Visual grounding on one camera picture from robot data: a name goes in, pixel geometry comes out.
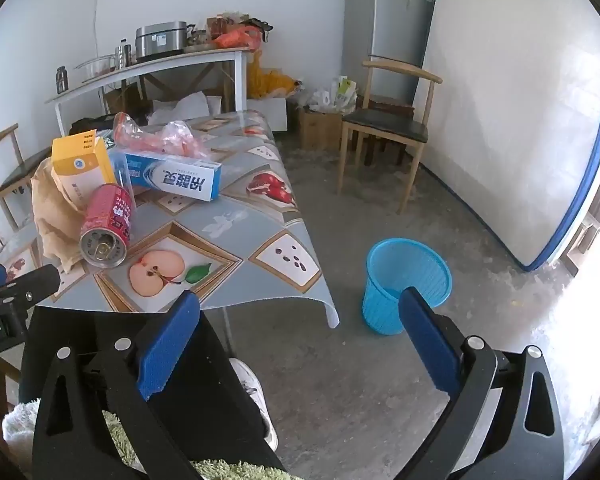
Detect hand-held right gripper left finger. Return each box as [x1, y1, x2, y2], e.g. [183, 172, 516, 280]
[31, 289, 201, 480]

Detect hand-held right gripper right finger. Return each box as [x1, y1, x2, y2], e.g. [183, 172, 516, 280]
[398, 286, 566, 480]

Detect brown paper bag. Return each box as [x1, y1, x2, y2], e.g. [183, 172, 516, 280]
[30, 157, 88, 275]

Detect blue plastic wastebasket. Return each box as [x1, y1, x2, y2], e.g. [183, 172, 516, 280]
[362, 238, 453, 336]

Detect red drink can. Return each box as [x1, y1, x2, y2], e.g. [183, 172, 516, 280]
[78, 182, 136, 268]

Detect yellow and white carton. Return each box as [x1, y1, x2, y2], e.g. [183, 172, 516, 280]
[50, 130, 118, 211]

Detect blue white toothpaste box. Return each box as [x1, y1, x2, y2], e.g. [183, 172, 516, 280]
[107, 147, 223, 203]

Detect clear pink plastic bag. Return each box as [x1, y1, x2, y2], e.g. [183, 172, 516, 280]
[112, 111, 213, 161]

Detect person's black trouser leg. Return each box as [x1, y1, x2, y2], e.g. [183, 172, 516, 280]
[17, 305, 288, 480]

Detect person's white shoe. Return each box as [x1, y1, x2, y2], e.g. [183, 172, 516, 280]
[228, 358, 279, 452]

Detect white fuzzy cloth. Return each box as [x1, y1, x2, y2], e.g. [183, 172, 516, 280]
[1, 398, 42, 461]

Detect wooden chair with dark seat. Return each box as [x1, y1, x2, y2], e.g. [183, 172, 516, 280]
[0, 123, 53, 231]

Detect table with fruit-pattern cloth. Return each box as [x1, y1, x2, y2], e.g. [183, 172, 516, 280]
[0, 110, 341, 331]

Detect green fuzzy cloth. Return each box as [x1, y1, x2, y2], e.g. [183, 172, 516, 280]
[101, 409, 293, 480]

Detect black bag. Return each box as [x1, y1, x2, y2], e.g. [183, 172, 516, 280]
[70, 115, 113, 136]

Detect brown cardboard carton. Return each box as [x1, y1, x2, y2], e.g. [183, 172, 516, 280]
[102, 82, 143, 116]

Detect wooden chair with armrests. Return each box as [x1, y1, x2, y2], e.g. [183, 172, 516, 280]
[336, 57, 443, 215]

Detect white sacks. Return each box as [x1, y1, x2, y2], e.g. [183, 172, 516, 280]
[147, 91, 226, 123]

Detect cardboard box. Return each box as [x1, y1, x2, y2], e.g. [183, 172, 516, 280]
[296, 105, 345, 151]

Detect dark wooden stool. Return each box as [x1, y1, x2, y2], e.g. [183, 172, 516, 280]
[355, 93, 416, 167]

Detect white mattress with blue edge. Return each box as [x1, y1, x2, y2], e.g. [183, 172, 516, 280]
[412, 0, 600, 272]

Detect white green plastic bag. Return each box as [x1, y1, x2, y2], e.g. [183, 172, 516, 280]
[332, 75, 358, 111]

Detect white side table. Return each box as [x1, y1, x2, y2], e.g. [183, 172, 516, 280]
[44, 46, 251, 136]

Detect silver rice cooker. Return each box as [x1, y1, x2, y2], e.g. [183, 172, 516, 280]
[134, 21, 190, 57]

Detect yellow plastic bag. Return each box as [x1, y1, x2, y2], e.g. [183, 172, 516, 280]
[247, 50, 303, 101]

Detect orange plastic bag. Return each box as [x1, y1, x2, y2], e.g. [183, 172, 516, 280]
[214, 26, 263, 52]

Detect silver refrigerator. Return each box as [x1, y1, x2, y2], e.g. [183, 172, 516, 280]
[341, 0, 435, 106]

